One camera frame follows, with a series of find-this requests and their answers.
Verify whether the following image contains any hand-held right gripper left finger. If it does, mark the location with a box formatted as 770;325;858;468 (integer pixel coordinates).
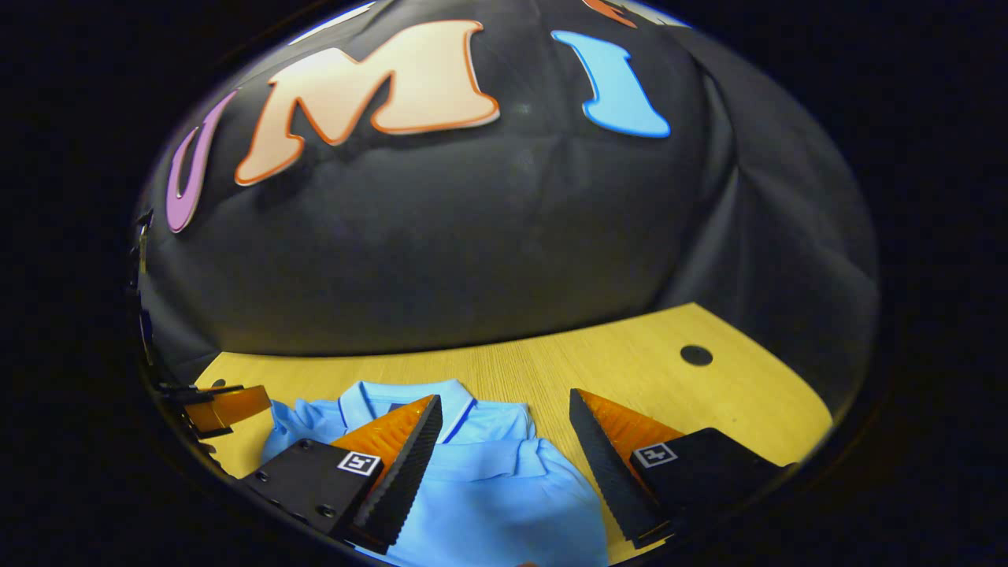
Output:
240;394;444;557

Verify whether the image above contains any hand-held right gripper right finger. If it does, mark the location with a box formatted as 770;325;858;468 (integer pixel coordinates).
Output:
569;387;791;550

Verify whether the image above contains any light blue polo T-shirt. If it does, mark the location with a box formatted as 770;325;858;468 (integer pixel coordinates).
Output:
260;378;611;567

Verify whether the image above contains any black backdrop cloth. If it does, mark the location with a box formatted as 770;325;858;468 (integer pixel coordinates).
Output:
130;0;881;410

